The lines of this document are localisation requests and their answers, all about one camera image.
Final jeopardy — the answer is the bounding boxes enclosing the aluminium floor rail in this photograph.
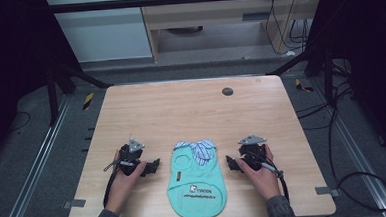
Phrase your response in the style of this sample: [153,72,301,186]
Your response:
[0,94,79,217]
[308,74,386,217]

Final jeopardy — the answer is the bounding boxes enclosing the hand-held gripper black cable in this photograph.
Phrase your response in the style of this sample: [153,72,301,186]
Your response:
[100,159,134,208]
[253,150,291,205]

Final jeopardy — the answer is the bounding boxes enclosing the black floor cable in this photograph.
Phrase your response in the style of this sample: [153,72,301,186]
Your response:
[294,77,386,217]

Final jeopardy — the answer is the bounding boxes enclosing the person's left hand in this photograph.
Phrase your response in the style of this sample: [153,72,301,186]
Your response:
[101,148,150,217]

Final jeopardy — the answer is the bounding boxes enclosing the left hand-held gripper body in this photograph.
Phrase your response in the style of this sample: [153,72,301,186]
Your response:
[116,134,148,177]

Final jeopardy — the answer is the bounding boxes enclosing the left hand-held gripper black cable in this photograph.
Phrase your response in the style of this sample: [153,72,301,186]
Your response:
[100,159,134,208]

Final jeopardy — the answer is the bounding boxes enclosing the right hand-held gripper black cable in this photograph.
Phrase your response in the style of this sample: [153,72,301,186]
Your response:
[253,150,291,205]

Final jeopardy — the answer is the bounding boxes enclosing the black metal stand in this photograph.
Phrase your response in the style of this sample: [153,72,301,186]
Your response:
[43,57,116,128]
[265,44,339,113]

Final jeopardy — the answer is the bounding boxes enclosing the black hanging desk cables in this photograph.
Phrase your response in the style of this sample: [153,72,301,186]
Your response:
[262,0,316,58]

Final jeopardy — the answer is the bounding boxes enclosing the white cabinet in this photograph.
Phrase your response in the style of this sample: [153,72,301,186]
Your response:
[44,0,154,66]

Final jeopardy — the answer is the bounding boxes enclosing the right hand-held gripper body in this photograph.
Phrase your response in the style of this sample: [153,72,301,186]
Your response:
[236,133,269,173]

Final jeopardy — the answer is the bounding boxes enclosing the yellow black striped tape marker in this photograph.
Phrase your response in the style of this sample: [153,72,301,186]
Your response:
[81,92,96,111]
[295,77,314,94]

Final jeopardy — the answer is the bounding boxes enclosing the teal pet shirt striped collar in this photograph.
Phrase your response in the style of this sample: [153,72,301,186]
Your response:
[163,138,230,217]

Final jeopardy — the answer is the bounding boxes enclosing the person's right hand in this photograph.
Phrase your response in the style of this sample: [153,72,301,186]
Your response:
[234,143,283,203]

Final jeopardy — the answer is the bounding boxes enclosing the black horizontal frame bar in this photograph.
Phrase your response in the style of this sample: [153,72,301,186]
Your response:
[46,0,324,15]

